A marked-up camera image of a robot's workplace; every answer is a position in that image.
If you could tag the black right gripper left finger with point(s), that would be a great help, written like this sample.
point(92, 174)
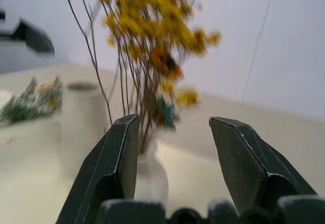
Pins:
point(106, 168)

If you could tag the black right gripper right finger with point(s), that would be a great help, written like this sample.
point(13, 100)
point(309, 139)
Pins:
point(243, 163)

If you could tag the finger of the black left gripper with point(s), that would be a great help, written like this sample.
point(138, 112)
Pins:
point(38, 38)

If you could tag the yellow dried flower bouquet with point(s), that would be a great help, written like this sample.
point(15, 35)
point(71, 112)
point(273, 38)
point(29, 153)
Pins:
point(155, 46)

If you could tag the green and pink flower bouquet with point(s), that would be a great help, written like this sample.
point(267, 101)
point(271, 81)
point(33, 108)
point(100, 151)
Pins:
point(33, 102)

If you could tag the tall white cylinder vase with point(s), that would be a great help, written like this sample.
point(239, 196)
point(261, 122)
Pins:
point(81, 130)

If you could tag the small white bottle vase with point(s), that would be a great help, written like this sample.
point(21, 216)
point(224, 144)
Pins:
point(152, 178)

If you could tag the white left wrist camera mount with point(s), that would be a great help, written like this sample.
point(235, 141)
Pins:
point(6, 23)

